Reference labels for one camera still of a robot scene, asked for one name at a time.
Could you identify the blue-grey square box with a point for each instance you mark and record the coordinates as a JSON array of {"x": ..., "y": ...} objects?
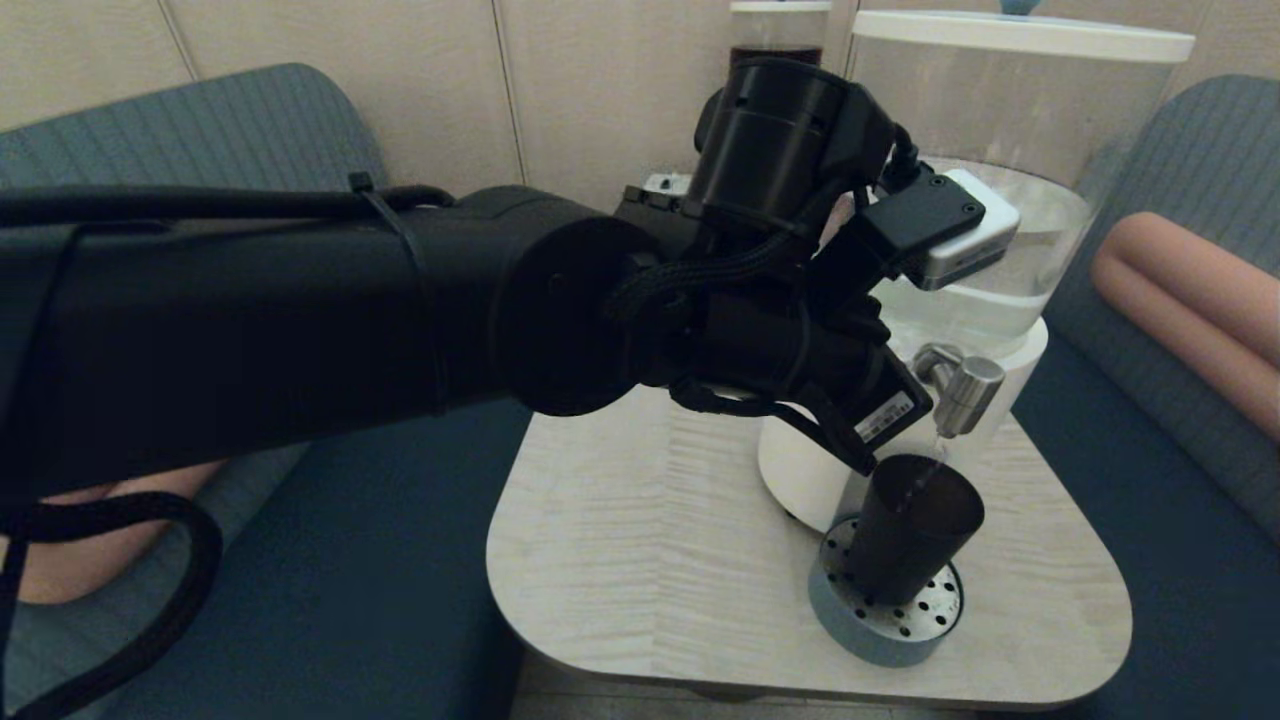
[{"x": 662, "y": 182}]

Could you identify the small white dark-drink dispenser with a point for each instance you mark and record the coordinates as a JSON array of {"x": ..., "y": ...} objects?
[{"x": 780, "y": 20}]

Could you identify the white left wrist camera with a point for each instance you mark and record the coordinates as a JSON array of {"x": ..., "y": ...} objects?
[{"x": 975, "y": 250}]

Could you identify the teal left booth sofa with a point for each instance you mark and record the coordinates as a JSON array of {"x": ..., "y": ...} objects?
[{"x": 300, "y": 600}]

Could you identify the dark brown tall cup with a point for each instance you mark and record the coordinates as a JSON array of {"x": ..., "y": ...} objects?
[{"x": 915, "y": 530}]

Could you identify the pink sofa bolster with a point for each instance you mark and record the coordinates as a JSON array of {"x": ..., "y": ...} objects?
[
  {"x": 1190, "y": 290},
  {"x": 100, "y": 545}
]

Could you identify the teal right booth sofa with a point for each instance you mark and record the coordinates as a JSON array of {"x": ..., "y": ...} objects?
[{"x": 1150, "y": 520}]

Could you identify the pink right sofa bolster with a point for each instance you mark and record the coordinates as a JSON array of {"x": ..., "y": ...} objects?
[{"x": 1190, "y": 290}]

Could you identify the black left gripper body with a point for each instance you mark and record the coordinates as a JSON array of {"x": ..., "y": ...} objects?
[{"x": 830, "y": 360}]

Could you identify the large blue perforated drip tray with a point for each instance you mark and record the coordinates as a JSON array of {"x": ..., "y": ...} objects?
[{"x": 850, "y": 630}]

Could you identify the large white water dispenser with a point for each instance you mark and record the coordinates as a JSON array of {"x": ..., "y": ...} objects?
[{"x": 1010, "y": 100}]

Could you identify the teal booth sofa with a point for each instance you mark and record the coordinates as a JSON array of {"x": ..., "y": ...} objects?
[
  {"x": 1150, "y": 520},
  {"x": 300, "y": 600}
]

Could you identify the pink left sofa bolster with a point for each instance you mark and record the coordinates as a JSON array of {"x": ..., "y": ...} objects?
[{"x": 100, "y": 545}]

